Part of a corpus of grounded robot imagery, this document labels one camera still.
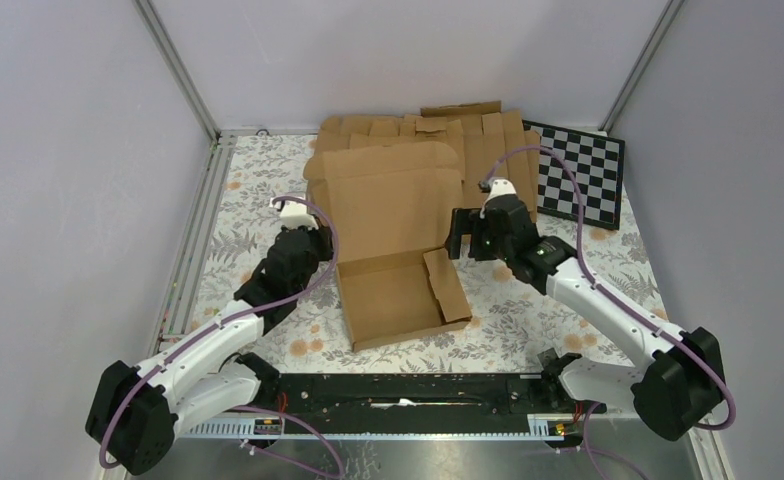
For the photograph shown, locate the brown cardboard box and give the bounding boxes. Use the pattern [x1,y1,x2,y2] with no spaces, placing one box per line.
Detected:
[303,142,472,352]

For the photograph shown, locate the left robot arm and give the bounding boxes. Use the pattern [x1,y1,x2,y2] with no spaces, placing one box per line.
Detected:
[85,224,339,475]

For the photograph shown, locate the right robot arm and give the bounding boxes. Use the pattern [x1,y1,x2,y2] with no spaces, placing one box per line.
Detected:
[445,194,730,441]

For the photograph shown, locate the stack of flat cardboard blanks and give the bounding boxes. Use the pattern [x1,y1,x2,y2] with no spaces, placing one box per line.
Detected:
[303,101,540,219]

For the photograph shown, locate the black white checkerboard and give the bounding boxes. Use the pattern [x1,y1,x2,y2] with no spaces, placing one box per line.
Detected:
[522,120,626,230]

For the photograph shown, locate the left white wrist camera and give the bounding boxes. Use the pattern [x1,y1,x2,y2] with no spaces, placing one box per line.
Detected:
[270,199,318,230]

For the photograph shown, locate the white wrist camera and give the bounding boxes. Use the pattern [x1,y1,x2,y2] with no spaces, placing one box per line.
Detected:
[478,177,517,202]
[270,199,318,230]

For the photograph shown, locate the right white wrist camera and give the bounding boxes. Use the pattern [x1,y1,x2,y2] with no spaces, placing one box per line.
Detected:
[478,177,517,202]

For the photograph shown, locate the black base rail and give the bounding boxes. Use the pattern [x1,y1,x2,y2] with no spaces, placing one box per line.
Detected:
[252,373,593,439]

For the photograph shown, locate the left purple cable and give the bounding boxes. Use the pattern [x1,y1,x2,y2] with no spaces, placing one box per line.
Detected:
[98,195,347,480]

